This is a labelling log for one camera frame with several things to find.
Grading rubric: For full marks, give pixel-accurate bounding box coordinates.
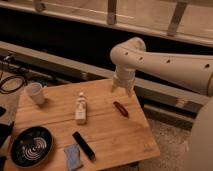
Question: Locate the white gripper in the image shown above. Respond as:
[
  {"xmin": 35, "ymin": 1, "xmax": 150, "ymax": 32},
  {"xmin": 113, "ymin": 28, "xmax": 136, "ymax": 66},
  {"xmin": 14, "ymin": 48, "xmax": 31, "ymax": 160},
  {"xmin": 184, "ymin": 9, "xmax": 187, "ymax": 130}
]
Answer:
[{"xmin": 111, "ymin": 73, "xmax": 134, "ymax": 97}]

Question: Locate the black ceramic bowl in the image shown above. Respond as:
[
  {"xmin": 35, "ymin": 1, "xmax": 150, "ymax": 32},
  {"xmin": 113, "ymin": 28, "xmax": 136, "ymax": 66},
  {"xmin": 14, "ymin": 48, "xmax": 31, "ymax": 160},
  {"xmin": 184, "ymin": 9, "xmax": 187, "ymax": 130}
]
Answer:
[{"xmin": 10, "ymin": 126, "xmax": 53, "ymax": 168}]

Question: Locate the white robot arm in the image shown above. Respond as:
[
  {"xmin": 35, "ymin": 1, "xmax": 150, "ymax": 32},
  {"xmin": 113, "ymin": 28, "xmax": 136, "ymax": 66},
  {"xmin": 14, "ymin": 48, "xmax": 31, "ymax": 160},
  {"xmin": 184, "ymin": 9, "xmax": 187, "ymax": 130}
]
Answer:
[{"xmin": 110, "ymin": 37, "xmax": 213, "ymax": 171}]

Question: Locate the red pocket knife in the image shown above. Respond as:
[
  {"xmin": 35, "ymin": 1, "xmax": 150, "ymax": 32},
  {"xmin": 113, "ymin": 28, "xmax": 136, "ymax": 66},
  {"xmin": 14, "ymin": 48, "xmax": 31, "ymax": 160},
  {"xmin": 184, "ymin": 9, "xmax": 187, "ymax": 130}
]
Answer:
[{"xmin": 113, "ymin": 101, "xmax": 129, "ymax": 118}]

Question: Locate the small clear plastic bottle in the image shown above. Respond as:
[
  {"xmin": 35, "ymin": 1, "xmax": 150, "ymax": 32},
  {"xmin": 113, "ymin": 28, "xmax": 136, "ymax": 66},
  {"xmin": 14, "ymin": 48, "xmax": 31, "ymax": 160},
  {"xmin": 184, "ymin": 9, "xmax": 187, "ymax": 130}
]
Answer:
[{"xmin": 75, "ymin": 92, "xmax": 87, "ymax": 125}]

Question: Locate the black rectangular bar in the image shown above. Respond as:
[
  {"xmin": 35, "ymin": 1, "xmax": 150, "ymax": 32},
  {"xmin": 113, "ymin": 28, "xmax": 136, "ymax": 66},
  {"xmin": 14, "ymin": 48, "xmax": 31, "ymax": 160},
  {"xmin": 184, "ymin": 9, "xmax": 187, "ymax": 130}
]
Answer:
[{"xmin": 72, "ymin": 132, "xmax": 96, "ymax": 161}]

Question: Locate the blue sponge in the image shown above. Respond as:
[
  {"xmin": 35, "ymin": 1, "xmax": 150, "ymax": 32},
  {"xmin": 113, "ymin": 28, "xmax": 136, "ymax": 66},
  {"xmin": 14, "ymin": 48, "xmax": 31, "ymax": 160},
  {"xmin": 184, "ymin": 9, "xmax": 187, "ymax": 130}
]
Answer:
[{"xmin": 64, "ymin": 144, "xmax": 83, "ymax": 171}]

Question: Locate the white paper cup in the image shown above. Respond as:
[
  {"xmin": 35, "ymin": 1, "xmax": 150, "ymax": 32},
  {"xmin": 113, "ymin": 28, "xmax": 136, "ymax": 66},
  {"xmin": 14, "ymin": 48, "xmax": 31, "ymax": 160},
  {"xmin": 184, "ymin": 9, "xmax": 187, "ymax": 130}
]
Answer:
[{"xmin": 25, "ymin": 82, "xmax": 45, "ymax": 105}]

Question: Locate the black device at left edge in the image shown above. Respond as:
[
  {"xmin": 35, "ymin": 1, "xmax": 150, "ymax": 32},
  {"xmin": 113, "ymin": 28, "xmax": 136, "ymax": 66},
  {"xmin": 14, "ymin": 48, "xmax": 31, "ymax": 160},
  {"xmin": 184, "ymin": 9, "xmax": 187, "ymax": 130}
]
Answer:
[{"xmin": 0, "ymin": 106, "xmax": 14, "ymax": 171}]

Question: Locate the black coiled cable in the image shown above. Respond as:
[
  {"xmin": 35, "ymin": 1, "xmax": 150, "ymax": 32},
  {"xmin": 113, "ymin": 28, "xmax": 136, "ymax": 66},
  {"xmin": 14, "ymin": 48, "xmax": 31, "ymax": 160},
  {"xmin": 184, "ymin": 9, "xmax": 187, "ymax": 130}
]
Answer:
[{"xmin": 0, "ymin": 66, "xmax": 29, "ymax": 95}]

